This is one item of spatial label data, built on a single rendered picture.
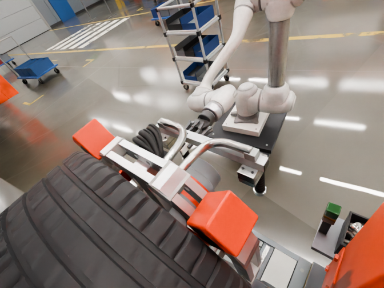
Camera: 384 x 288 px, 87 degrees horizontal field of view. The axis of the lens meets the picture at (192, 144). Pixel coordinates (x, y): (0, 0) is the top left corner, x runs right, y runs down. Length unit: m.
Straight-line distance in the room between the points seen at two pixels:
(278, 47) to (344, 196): 1.04
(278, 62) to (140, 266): 1.21
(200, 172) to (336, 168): 1.31
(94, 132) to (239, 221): 0.42
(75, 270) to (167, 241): 0.13
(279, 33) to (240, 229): 1.08
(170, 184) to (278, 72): 1.09
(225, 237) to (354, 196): 1.43
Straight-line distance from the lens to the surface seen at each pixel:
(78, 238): 0.37
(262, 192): 0.75
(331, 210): 0.87
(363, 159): 1.91
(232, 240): 0.34
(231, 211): 0.34
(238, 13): 1.21
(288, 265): 1.38
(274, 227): 1.52
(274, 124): 1.63
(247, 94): 1.45
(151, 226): 0.34
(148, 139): 0.64
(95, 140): 0.59
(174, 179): 0.40
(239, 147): 0.55
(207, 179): 0.65
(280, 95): 1.41
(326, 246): 1.04
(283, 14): 1.23
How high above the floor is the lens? 1.42
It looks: 44 degrees down
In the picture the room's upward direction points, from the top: 22 degrees counter-clockwise
